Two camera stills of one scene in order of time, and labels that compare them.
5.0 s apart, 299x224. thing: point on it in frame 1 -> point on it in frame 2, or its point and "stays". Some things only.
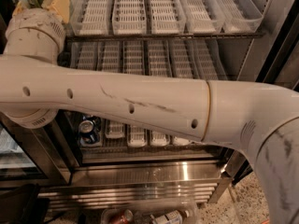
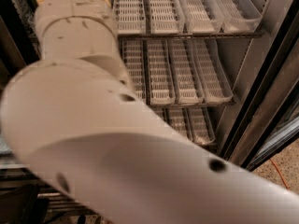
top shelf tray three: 128,12 stays
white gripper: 35,20 -> 75,7
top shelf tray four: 166,11 stays
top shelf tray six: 237,12 stays
